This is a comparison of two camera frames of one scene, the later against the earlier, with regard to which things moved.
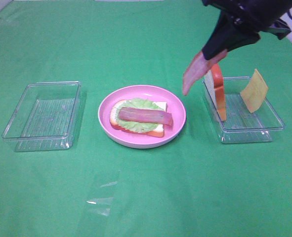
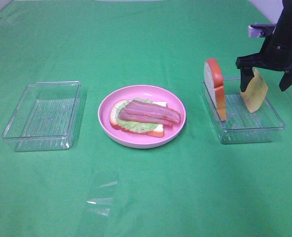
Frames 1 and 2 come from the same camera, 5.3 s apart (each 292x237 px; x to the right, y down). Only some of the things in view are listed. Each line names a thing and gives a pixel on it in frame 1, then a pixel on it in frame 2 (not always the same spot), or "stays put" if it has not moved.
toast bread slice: (213, 77) stays put
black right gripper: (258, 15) -> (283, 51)
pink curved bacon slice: (198, 67) -> (141, 107)
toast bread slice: (157, 132) stays put
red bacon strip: (146, 115) stays put
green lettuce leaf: (137, 126) stays put
